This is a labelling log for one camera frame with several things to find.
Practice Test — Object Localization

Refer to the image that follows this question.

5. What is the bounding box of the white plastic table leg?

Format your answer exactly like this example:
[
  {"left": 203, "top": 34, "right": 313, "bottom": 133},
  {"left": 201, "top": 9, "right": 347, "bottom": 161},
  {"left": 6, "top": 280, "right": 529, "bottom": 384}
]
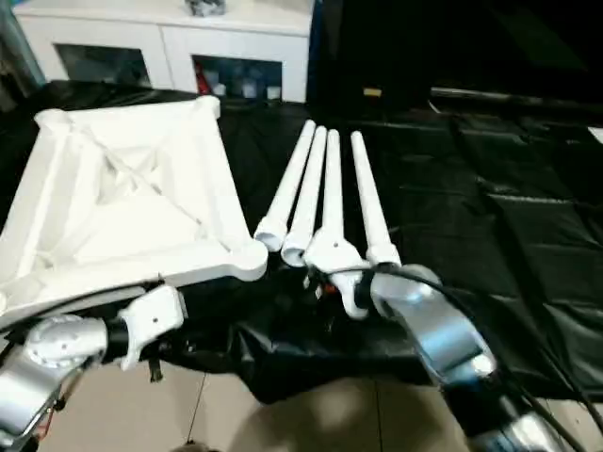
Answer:
[
  {"left": 319, "top": 129, "right": 343, "bottom": 236},
  {"left": 253, "top": 120, "right": 318, "bottom": 250},
  {"left": 350, "top": 132, "right": 404, "bottom": 272},
  {"left": 281, "top": 125, "right": 329, "bottom": 268}
]

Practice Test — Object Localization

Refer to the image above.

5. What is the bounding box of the white plastic table top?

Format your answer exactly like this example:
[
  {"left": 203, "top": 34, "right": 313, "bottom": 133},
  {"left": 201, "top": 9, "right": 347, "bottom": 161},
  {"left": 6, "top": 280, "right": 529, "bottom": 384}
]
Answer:
[{"left": 0, "top": 95, "right": 269, "bottom": 326}]

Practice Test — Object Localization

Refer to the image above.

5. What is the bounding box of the black work mat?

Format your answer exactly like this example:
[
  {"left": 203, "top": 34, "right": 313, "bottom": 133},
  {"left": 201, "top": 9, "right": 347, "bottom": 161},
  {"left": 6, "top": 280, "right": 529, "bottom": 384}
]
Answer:
[{"left": 0, "top": 79, "right": 603, "bottom": 406}]

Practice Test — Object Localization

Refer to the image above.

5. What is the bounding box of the black cabinet with yellow label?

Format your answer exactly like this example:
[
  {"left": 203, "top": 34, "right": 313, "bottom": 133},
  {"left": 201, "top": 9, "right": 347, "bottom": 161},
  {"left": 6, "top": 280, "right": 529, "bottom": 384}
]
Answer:
[{"left": 308, "top": 0, "right": 432, "bottom": 112}]

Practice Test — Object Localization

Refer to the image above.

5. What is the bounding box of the black covered bench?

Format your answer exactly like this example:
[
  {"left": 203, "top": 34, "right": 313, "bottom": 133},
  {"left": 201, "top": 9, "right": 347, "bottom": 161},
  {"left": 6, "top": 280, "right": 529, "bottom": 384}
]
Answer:
[{"left": 429, "top": 86, "right": 603, "bottom": 129}]

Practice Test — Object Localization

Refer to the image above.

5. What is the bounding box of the white cabinet with glass doors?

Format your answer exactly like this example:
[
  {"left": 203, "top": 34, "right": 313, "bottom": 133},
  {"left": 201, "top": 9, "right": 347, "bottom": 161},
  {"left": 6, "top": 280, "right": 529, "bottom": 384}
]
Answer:
[{"left": 13, "top": 0, "right": 312, "bottom": 104}]

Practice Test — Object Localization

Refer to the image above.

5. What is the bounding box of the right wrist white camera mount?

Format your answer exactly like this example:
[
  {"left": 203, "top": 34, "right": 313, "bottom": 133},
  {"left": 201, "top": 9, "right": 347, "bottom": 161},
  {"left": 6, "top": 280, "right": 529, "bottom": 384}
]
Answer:
[{"left": 303, "top": 229, "right": 374, "bottom": 322}]

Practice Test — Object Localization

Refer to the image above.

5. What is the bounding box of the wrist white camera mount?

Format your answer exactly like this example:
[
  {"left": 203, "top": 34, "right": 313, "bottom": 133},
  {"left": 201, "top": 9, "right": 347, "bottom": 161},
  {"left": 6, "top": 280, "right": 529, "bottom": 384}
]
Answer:
[
  {"left": 117, "top": 285, "right": 186, "bottom": 371},
  {"left": 303, "top": 229, "right": 374, "bottom": 322}
]

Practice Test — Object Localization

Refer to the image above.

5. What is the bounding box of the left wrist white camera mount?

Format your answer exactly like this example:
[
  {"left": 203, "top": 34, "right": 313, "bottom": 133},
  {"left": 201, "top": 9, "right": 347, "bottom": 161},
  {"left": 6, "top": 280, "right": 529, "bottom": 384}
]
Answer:
[{"left": 117, "top": 285, "right": 186, "bottom": 371}]

